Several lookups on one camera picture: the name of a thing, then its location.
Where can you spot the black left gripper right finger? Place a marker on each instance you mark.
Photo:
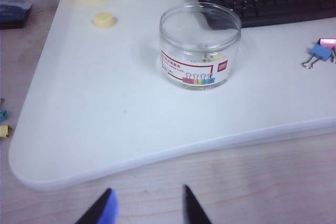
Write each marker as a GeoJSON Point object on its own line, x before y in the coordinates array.
{"type": "Point", "coordinates": [193, 208]}

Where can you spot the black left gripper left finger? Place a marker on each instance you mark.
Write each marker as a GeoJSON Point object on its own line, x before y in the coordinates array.
{"type": "Point", "coordinates": [102, 211]}

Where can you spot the small yellow round object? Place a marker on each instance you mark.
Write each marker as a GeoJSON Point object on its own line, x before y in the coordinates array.
{"type": "Point", "coordinates": [104, 20]}

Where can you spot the white desk riser platform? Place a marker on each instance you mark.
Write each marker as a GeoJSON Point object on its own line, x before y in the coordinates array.
{"type": "Point", "coordinates": [105, 103]}

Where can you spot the light blue binder clip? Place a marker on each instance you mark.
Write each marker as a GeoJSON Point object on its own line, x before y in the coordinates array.
{"type": "Point", "coordinates": [2, 114]}

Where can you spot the clear plastic jar with label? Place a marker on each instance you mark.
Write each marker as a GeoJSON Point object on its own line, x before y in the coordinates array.
{"type": "Point", "coordinates": [183, 37]}

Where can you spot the pink binder clip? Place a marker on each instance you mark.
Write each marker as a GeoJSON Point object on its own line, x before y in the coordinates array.
{"type": "Point", "coordinates": [328, 43]}

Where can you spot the dark blue flat pack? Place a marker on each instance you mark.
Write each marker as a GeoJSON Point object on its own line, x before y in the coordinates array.
{"type": "Point", "coordinates": [13, 14]}

